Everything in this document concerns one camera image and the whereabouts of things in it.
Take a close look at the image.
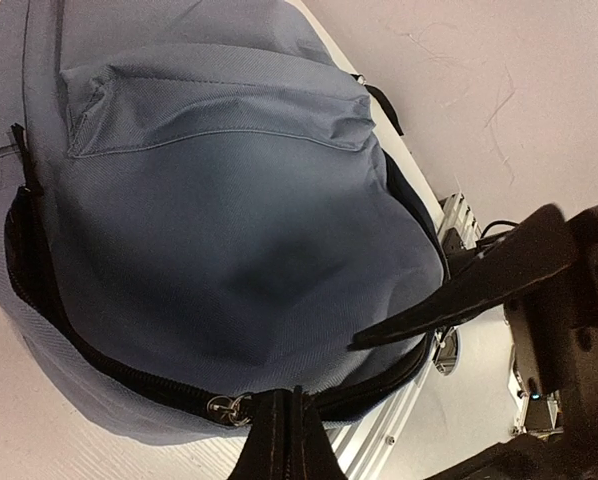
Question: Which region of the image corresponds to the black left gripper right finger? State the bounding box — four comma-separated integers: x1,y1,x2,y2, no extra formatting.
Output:
291,387,347,480

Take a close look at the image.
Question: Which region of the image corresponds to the blue grey backpack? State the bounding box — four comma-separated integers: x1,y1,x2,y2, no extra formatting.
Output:
0,1,445,444

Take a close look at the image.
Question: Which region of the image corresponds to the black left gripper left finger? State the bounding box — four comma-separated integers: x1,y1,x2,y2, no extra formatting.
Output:
231,390,291,480

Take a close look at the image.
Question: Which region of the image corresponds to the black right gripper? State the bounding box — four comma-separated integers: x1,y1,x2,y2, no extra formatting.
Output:
348,204,598,479

